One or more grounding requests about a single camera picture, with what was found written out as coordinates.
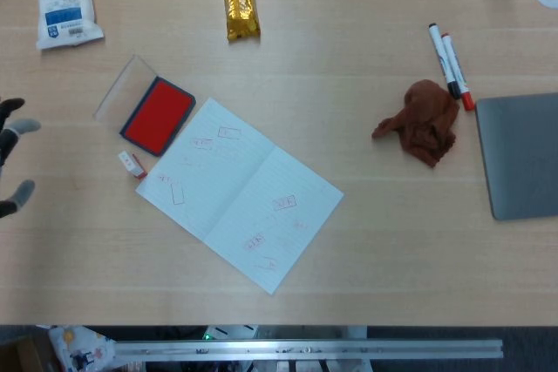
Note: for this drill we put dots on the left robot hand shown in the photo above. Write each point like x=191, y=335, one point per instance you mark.
x=9, y=137

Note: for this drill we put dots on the red and white stamp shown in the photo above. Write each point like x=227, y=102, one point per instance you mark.
x=130, y=163

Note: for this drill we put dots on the white robot base unit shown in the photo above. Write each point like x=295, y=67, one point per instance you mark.
x=226, y=332

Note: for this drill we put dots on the open lined notebook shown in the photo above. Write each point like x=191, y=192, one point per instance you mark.
x=244, y=198

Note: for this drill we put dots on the white wipes packet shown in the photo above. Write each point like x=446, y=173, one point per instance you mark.
x=63, y=2

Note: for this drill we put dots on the red ink pad with clear lid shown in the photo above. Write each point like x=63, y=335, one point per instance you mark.
x=159, y=117

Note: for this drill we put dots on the brown cardboard box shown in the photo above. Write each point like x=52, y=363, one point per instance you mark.
x=19, y=356

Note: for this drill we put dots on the white printed plastic bag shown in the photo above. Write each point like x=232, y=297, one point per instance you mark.
x=80, y=348

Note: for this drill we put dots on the brown crumpled cloth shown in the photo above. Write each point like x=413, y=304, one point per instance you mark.
x=425, y=123

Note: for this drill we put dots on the black-capped whiteboard marker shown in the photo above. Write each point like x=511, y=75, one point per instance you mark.
x=441, y=56

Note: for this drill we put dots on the red-capped whiteboard marker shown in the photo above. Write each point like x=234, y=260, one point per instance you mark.
x=455, y=67

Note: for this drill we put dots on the grey closed laptop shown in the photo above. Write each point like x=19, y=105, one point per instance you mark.
x=523, y=154

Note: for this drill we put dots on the aluminium profile rail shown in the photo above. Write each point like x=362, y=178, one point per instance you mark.
x=305, y=349

